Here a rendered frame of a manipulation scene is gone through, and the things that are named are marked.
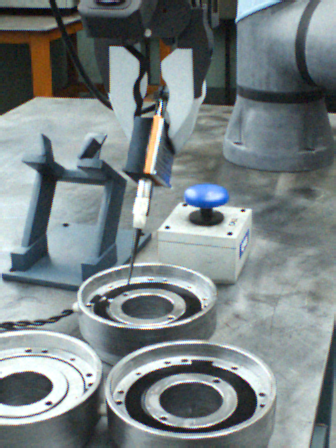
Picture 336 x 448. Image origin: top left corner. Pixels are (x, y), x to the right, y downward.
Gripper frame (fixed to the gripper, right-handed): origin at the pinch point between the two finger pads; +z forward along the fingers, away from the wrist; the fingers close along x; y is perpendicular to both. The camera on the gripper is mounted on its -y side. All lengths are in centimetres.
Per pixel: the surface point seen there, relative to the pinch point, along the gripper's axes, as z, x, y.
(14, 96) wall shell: 63, 169, 255
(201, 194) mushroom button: 5.8, -2.9, 3.5
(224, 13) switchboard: 34, 92, 357
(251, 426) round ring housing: 9.3, -13.9, -22.4
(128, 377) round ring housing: 10.2, -4.8, -18.7
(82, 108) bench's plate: 13, 34, 57
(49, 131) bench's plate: 13, 33, 42
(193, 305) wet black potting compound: 10.2, -5.8, -8.1
